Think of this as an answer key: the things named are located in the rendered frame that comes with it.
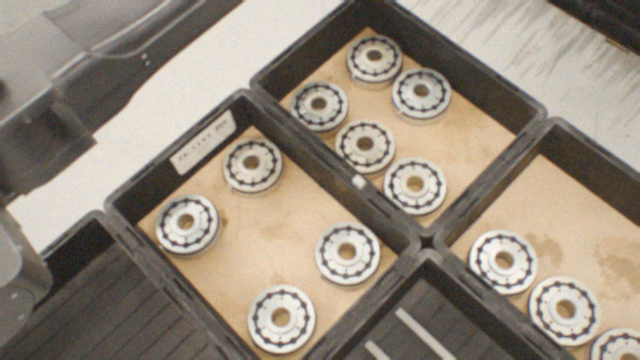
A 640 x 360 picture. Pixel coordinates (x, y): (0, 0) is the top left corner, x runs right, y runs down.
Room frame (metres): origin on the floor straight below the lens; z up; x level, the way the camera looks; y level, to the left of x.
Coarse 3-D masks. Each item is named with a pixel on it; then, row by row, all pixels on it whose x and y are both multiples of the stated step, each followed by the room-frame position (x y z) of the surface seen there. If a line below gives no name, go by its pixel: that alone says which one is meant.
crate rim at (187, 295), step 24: (240, 96) 0.56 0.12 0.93; (312, 144) 0.45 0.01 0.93; (144, 168) 0.45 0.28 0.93; (336, 168) 0.41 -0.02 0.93; (120, 192) 0.42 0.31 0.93; (360, 192) 0.36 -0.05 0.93; (120, 216) 0.38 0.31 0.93; (384, 216) 0.32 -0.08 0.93; (144, 240) 0.33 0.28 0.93; (408, 240) 0.28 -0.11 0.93; (336, 336) 0.16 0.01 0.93
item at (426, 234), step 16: (352, 0) 0.73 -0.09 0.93; (384, 0) 0.72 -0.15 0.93; (336, 16) 0.70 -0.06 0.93; (416, 16) 0.68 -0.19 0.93; (432, 32) 0.64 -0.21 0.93; (288, 48) 0.64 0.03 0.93; (448, 48) 0.60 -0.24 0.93; (272, 64) 0.62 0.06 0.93; (480, 64) 0.56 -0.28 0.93; (256, 80) 0.59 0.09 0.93; (496, 80) 0.53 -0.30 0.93; (528, 96) 0.49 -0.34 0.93; (288, 112) 0.52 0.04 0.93; (544, 112) 0.46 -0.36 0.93; (304, 128) 0.48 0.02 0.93; (528, 128) 0.43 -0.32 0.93; (320, 144) 0.45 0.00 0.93; (512, 144) 0.41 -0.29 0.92; (336, 160) 0.42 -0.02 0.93; (496, 160) 0.38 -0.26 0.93; (352, 176) 0.39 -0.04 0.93; (480, 176) 0.36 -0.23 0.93; (464, 192) 0.34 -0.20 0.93; (400, 208) 0.33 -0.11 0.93; (448, 208) 0.32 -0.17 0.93; (416, 224) 0.30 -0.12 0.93; (432, 224) 0.30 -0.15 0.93
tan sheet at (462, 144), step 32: (416, 64) 0.65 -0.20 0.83; (288, 96) 0.61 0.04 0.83; (352, 96) 0.60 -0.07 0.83; (384, 96) 0.59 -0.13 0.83; (416, 128) 0.51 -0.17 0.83; (448, 128) 0.50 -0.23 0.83; (480, 128) 0.50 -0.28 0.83; (448, 160) 0.44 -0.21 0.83; (480, 160) 0.43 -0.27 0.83; (448, 192) 0.38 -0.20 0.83
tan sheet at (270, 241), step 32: (288, 160) 0.48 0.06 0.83; (192, 192) 0.45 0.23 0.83; (224, 192) 0.44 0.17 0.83; (288, 192) 0.42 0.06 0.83; (320, 192) 0.42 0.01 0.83; (192, 224) 0.39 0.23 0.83; (224, 224) 0.38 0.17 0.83; (256, 224) 0.37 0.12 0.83; (288, 224) 0.37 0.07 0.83; (320, 224) 0.36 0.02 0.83; (224, 256) 0.33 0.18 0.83; (256, 256) 0.32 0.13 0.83; (288, 256) 0.31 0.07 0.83; (352, 256) 0.30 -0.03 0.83; (384, 256) 0.29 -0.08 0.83; (224, 288) 0.27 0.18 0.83; (256, 288) 0.27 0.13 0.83; (320, 288) 0.25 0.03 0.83; (288, 320) 0.21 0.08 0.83; (320, 320) 0.20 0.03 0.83; (256, 352) 0.17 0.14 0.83
